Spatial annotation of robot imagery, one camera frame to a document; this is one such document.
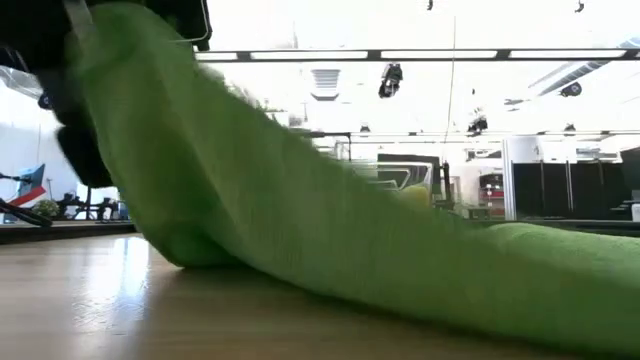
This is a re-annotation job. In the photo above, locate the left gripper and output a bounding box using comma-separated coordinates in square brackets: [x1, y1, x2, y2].
[0, 0, 116, 189]

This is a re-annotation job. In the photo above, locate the green microfiber towel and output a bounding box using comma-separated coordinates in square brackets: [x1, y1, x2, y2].
[64, 2, 640, 356]

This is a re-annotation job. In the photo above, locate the yellow microfiber towel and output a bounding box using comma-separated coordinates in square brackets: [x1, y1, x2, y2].
[399, 184, 432, 209]

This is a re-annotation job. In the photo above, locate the red and blue stand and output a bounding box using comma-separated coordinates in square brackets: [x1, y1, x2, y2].
[0, 163, 49, 227]

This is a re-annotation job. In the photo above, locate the small green shrub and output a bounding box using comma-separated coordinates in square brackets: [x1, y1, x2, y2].
[30, 198, 61, 219]

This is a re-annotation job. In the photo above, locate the black metal stand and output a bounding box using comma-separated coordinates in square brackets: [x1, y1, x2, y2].
[299, 131, 354, 162]

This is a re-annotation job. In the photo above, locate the clear plastic bin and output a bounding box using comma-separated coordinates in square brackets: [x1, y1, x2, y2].
[344, 159, 434, 211]

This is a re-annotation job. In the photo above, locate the black monitor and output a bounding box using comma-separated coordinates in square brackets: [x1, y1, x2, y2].
[377, 153, 442, 199]

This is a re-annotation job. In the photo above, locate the white pillar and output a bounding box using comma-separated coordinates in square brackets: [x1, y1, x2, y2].
[501, 137, 544, 221]

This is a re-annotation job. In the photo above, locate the black partition screen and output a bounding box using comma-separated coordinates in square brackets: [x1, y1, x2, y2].
[512, 148, 640, 221]

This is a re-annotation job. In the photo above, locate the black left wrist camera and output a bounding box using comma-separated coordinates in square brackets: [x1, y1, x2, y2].
[164, 0, 214, 52]

